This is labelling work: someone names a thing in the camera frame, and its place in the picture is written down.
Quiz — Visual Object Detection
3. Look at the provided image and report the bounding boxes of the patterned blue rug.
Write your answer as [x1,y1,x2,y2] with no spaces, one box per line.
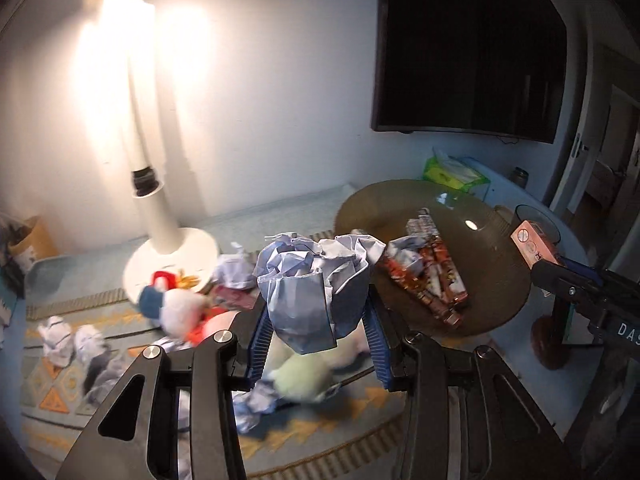
[20,225,451,480]

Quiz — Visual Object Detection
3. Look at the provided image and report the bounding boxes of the white duck plush toy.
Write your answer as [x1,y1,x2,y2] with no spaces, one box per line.
[137,270,238,346]

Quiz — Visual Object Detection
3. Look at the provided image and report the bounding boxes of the small pink box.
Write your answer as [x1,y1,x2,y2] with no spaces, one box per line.
[511,220,560,270]

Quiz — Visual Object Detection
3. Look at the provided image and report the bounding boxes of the black wall television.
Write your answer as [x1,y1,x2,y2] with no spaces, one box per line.
[371,0,568,145]

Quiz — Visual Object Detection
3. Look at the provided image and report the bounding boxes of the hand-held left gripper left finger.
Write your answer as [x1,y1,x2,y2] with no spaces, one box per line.
[55,305,275,480]

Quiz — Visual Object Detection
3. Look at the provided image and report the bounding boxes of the round glass side table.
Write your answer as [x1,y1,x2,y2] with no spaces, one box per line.
[487,202,601,372]

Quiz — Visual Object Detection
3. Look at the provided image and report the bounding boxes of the green tissue box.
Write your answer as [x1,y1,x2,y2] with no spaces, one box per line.
[422,147,490,192]

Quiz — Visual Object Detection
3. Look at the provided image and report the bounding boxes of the large dango plush toy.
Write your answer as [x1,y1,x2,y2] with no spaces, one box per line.
[265,330,371,406]

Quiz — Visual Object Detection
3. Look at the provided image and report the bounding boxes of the cardboard box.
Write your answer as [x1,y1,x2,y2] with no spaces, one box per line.
[10,216,57,261]

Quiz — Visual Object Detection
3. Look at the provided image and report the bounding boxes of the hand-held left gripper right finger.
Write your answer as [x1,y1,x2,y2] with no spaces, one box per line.
[362,285,588,480]

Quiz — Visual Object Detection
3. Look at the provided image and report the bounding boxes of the blue-white paper ball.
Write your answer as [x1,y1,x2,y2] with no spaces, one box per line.
[232,382,286,433]
[212,254,258,291]
[387,235,427,273]
[82,352,128,408]
[255,232,388,356]

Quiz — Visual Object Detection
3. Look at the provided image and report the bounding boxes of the brown ribbed bowl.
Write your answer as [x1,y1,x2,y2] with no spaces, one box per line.
[334,179,532,338]

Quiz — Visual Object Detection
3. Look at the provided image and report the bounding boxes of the crumpled white paper ball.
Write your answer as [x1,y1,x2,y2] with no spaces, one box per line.
[74,324,107,363]
[39,316,76,367]

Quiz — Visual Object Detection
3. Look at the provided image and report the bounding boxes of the dark red long box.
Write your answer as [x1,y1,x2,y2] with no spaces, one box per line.
[212,284,258,312]

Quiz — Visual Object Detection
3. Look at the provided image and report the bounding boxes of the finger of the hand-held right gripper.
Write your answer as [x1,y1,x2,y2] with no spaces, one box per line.
[531,259,608,321]
[557,256,608,285]

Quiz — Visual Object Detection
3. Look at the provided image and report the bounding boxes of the white door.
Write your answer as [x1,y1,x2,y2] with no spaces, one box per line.
[547,35,640,261]

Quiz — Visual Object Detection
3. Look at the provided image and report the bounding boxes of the white floor lamp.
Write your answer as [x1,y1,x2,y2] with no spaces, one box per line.
[42,0,221,306]

